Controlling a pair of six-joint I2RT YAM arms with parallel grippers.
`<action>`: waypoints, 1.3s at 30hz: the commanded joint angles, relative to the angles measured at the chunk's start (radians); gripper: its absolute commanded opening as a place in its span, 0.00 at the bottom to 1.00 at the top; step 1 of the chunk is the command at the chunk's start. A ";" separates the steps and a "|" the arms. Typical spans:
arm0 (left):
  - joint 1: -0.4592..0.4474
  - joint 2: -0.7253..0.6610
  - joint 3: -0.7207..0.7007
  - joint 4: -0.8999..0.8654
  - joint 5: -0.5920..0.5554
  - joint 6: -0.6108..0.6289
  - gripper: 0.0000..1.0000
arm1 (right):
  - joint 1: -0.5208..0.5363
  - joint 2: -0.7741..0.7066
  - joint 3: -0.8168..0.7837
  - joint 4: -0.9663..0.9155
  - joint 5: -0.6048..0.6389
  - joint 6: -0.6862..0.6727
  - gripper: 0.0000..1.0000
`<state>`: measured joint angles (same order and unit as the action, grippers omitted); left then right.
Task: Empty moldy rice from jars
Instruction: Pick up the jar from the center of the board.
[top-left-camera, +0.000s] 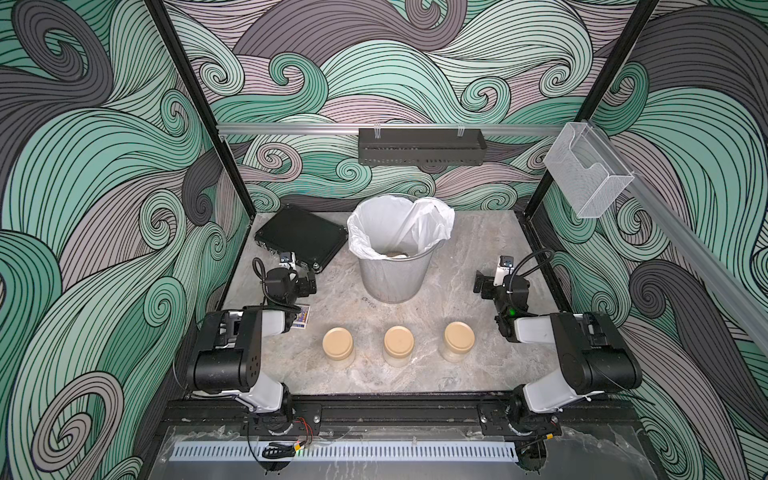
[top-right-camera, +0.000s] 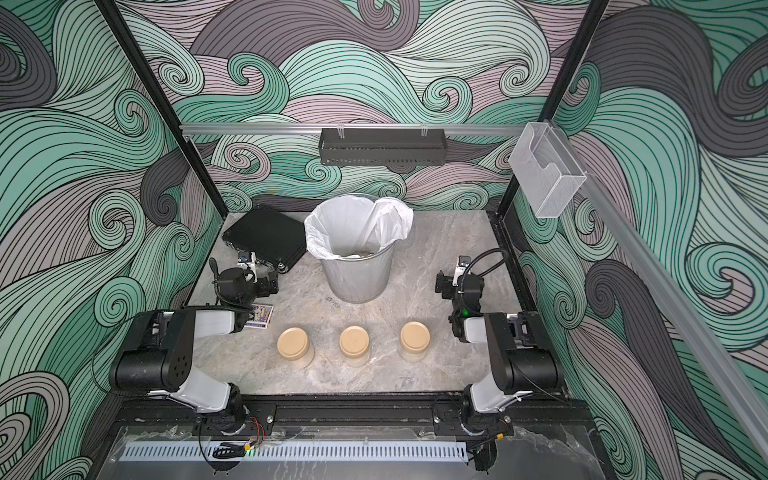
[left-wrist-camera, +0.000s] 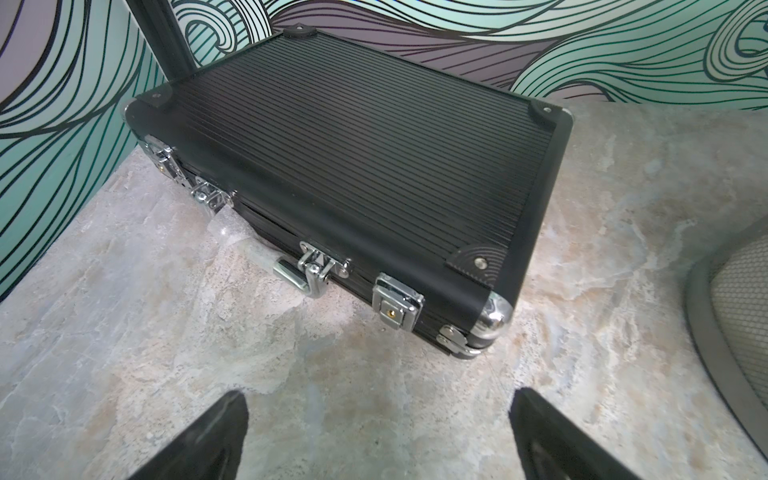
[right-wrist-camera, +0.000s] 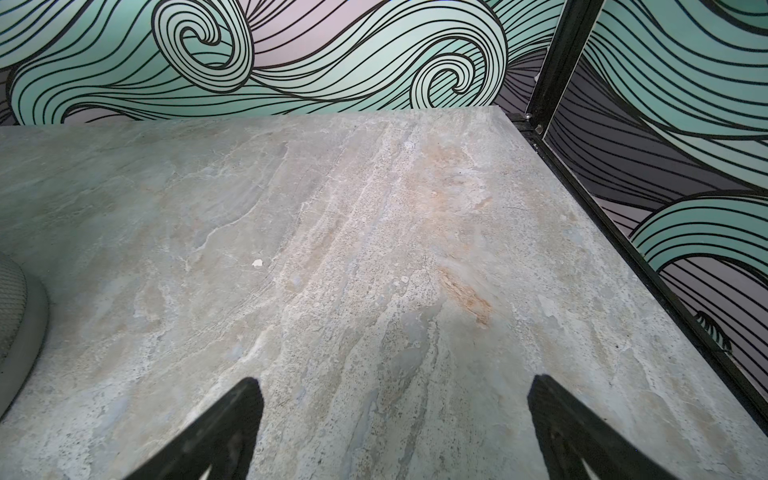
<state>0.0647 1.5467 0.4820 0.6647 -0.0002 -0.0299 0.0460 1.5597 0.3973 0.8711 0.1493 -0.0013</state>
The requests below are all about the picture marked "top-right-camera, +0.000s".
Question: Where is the middle jar with beige lid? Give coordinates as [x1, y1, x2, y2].
[339, 326, 370, 368]

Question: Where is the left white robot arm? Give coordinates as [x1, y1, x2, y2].
[108, 260, 279, 431]

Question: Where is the jar with beige lid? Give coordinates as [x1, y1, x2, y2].
[339, 326, 370, 368]
[277, 327, 315, 369]

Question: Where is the black corrugated right cable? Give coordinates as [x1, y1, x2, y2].
[458, 247, 511, 289]

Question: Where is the white slotted cable duct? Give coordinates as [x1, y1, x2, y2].
[117, 440, 469, 463]

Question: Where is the clear acrylic wall holder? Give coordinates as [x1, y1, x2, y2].
[509, 122, 586, 219]

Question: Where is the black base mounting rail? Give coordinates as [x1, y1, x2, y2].
[109, 391, 597, 440]

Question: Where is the clear plastic rice jar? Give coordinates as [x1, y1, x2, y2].
[400, 343, 429, 363]

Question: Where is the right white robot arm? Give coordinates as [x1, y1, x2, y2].
[435, 272, 564, 422]

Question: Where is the small colourful card box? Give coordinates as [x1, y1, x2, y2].
[245, 304, 274, 329]

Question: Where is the black perforated wall shelf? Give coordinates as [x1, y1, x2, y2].
[318, 128, 448, 167]

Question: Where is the left jar with beige lid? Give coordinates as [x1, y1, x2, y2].
[277, 327, 315, 369]

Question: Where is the silver mesh waste bin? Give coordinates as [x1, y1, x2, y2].
[320, 194, 395, 304]

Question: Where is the black flat case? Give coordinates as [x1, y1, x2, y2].
[222, 204, 306, 273]

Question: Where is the white plastic bin liner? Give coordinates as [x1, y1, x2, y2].
[304, 194, 414, 260]

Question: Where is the beige jar lid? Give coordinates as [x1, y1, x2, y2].
[400, 321, 431, 354]

